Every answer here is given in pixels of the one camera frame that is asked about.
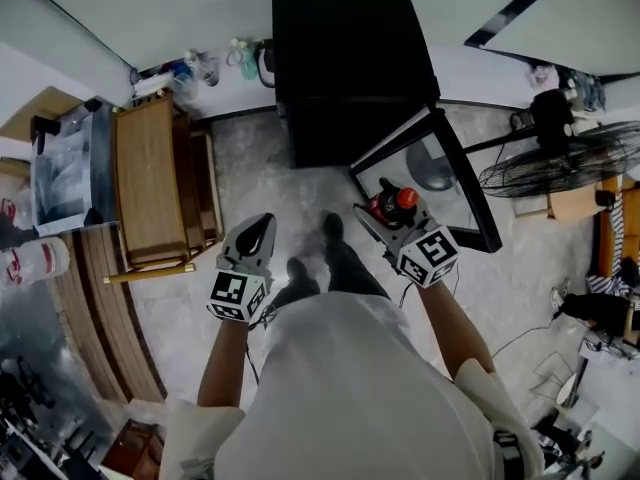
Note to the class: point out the stainless steel sink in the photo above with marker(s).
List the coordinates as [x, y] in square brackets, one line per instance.
[65, 178]

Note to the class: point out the curved wooden counter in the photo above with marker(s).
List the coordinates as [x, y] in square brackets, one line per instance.
[110, 318]

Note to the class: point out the white plastic bottle red label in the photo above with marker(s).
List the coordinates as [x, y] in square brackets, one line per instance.
[42, 260]

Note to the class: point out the black standing fan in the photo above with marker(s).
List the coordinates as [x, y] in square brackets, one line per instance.
[565, 160]

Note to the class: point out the cardboard box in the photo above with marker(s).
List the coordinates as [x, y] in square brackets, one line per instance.
[572, 205]

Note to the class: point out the red and white plastic bag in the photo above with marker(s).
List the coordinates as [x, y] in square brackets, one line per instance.
[9, 213]

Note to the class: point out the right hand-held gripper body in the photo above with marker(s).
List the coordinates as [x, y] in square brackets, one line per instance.
[430, 255]

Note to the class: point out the clear plastic bottle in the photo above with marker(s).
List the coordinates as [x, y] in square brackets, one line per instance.
[192, 68]

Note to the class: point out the person's left forearm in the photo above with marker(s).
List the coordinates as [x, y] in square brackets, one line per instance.
[222, 358]

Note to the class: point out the green tinted plastic bottle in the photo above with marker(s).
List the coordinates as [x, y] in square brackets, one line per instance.
[242, 60]

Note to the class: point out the brown wooden box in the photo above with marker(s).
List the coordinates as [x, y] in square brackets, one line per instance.
[135, 450]

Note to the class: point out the person's leg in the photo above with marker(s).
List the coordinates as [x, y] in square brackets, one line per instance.
[350, 268]
[295, 293]

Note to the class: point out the wooden cabinet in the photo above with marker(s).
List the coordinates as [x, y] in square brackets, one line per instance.
[150, 178]

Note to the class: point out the person's left leg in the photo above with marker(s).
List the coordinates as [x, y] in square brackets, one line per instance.
[295, 293]

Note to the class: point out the person's right leg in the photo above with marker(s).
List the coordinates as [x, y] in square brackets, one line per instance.
[350, 268]

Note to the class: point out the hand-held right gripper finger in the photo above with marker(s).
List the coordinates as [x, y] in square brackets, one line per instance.
[428, 217]
[375, 225]

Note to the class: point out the person's right forearm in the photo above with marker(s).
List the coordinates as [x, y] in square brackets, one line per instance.
[455, 328]

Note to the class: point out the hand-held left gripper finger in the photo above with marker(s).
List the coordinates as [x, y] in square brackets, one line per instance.
[271, 240]
[231, 243]

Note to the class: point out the person's right black shoe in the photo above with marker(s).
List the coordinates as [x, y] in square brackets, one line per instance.
[333, 225]

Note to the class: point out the dark drink bottle red cap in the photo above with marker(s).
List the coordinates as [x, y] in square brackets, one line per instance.
[395, 203]

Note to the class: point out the person's white shirt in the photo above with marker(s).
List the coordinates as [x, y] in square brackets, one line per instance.
[340, 393]

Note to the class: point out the black bag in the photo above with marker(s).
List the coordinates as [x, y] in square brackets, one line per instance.
[266, 64]

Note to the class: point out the pink cloth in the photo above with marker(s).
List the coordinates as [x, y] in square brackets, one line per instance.
[542, 75]

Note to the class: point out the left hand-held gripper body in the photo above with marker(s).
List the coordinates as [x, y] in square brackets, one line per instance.
[235, 293]

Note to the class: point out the person's black shoe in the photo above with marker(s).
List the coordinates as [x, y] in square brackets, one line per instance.
[297, 268]
[333, 225]

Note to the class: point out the black waist pouch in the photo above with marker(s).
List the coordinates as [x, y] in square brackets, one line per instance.
[506, 445]

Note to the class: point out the person's left black shoe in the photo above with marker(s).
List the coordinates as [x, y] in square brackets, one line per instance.
[297, 268]

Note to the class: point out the black faucet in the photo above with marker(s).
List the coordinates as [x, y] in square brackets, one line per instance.
[44, 130]

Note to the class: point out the black fridge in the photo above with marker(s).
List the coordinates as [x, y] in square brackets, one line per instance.
[350, 68]

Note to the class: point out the black framed white board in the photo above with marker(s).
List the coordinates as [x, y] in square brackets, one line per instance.
[555, 18]

